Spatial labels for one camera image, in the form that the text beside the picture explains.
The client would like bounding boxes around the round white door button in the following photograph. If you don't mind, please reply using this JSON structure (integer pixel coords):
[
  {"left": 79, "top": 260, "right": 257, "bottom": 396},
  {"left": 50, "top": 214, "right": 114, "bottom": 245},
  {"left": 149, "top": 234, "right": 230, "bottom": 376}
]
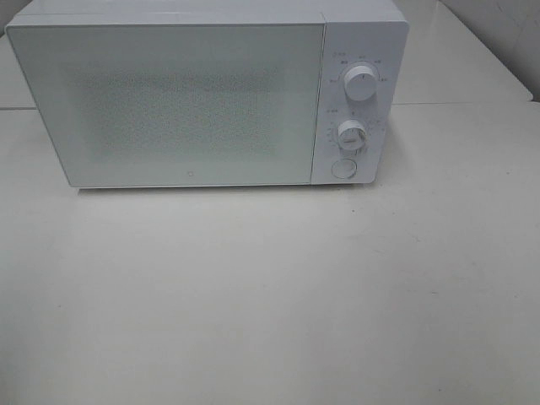
[{"left": 332, "top": 159, "right": 357, "bottom": 180}]

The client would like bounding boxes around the white timer knob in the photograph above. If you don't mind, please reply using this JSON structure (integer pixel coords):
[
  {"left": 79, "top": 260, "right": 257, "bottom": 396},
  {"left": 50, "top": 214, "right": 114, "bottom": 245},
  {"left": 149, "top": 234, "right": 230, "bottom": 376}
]
[{"left": 337, "top": 120, "right": 366, "bottom": 151}]

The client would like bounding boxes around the white upper power knob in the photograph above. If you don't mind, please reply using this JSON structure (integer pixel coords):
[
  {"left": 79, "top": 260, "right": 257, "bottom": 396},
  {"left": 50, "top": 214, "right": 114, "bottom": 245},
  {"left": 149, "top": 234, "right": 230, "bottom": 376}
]
[{"left": 343, "top": 62, "right": 379, "bottom": 102}]

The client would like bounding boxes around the white microwave oven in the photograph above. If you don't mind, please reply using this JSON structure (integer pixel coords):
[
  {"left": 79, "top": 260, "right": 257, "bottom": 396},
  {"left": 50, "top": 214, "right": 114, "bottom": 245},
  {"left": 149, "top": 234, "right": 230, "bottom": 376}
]
[{"left": 5, "top": 1, "right": 409, "bottom": 187}]

